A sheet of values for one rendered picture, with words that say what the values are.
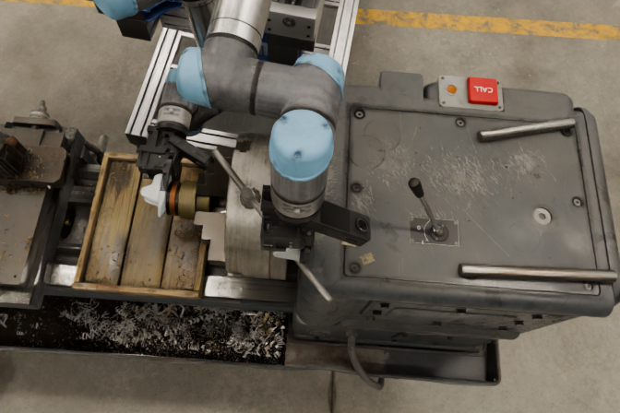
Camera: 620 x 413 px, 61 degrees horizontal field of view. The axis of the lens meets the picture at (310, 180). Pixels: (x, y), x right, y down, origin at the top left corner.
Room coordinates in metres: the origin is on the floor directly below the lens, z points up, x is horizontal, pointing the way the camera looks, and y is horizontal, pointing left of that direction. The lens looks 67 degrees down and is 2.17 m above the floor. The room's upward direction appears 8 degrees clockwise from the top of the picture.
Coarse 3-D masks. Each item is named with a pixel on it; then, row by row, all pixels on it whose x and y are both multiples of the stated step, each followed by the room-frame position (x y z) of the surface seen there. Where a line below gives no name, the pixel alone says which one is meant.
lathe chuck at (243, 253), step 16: (256, 144) 0.48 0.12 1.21; (240, 160) 0.42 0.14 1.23; (256, 160) 0.43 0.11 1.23; (240, 176) 0.39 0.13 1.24; (256, 176) 0.40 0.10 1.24; (240, 192) 0.36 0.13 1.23; (240, 208) 0.33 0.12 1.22; (240, 224) 0.30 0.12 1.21; (256, 224) 0.31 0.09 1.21; (224, 240) 0.28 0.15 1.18; (240, 240) 0.28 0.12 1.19; (256, 240) 0.28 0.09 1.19; (224, 256) 0.25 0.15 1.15; (240, 256) 0.26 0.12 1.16; (256, 256) 0.26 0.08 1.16; (240, 272) 0.24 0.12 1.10; (256, 272) 0.24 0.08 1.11
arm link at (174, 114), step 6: (162, 108) 0.58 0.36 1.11; (168, 108) 0.58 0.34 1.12; (174, 108) 0.59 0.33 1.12; (180, 108) 0.59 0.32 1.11; (162, 114) 0.57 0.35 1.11; (168, 114) 0.57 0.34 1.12; (174, 114) 0.57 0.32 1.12; (180, 114) 0.57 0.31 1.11; (186, 114) 0.58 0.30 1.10; (162, 120) 0.55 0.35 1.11; (168, 120) 0.55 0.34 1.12; (174, 120) 0.56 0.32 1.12; (180, 120) 0.56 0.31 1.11; (186, 120) 0.57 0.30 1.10; (186, 126) 0.56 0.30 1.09
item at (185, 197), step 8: (176, 184) 0.40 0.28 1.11; (184, 184) 0.40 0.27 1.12; (192, 184) 0.41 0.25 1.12; (168, 192) 0.38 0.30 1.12; (176, 192) 0.39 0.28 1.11; (184, 192) 0.39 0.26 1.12; (192, 192) 0.39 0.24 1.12; (168, 200) 0.37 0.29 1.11; (176, 200) 0.37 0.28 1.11; (184, 200) 0.37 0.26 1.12; (192, 200) 0.37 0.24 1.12; (200, 200) 0.38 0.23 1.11; (208, 200) 0.38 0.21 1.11; (168, 208) 0.35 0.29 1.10; (176, 208) 0.35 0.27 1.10; (184, 208) 0.35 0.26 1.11; (192, 208) 0.35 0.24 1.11; (200, 208) 0.36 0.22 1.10; (208, 208) 0.36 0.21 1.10; (184, 216) 0.34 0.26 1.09; (192, 216) 0.34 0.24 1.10
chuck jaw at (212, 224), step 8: (200, 216) 0.34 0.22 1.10; (208, 216) 0.35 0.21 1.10; (216, 216) 0.35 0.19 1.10; (224, 216) 0.35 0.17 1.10; (200, 224) 0.33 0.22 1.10; (208, 224) 0.33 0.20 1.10; (216, 224) 0.33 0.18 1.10; (224, 224) 0.33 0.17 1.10; (208, 232) 0.31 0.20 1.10; (216, 232) 0.31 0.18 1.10; (208, 240) 0.30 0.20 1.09; (216, 240) 0.30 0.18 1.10; (216, 248) 0.28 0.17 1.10; (216, 256) 0.26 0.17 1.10; (216, 264) 0.25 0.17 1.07; (224, 264) 0.26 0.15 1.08; (232, 272) 0.24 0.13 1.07
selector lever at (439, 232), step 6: (420, 198) 0.34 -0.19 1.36; (426, 204) 0.34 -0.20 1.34; (426, 210) 0.34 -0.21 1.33; (432, 216) 0.34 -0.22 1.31; (432, 222) 0.33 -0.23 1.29; (432, 228) 0.33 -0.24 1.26; (438, 228) 0.33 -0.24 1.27; (444, 228) 0.34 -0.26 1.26; (432, 234) 0.32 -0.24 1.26; (438, 234) 0.32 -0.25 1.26; (444, 234) 0.32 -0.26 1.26; (438, 240) 0.31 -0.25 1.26; (444, 240) 0.31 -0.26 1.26
